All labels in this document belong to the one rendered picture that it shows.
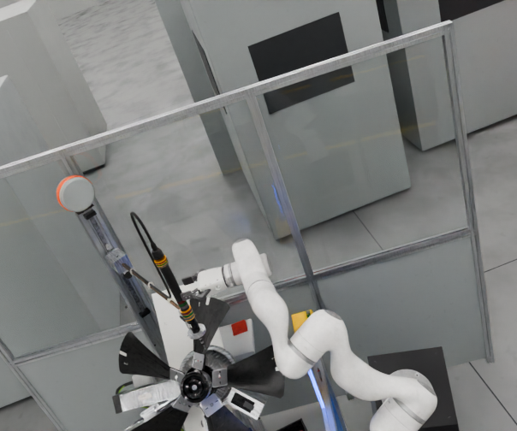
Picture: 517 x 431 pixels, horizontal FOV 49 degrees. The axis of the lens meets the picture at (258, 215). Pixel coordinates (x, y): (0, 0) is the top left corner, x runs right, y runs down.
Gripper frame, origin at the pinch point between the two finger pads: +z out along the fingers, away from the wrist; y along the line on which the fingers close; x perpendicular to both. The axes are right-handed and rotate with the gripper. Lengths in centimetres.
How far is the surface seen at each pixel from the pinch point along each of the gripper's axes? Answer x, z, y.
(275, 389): -52, -17, -10
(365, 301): -93, -63, 70
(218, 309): -24.7, -4.0, 14.0
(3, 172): 37, 74, 70
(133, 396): -53, 45, 8
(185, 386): -42.7, 16.4, -4.4
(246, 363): -47.1, -7.7, 3.2
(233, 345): -80, 7, 50
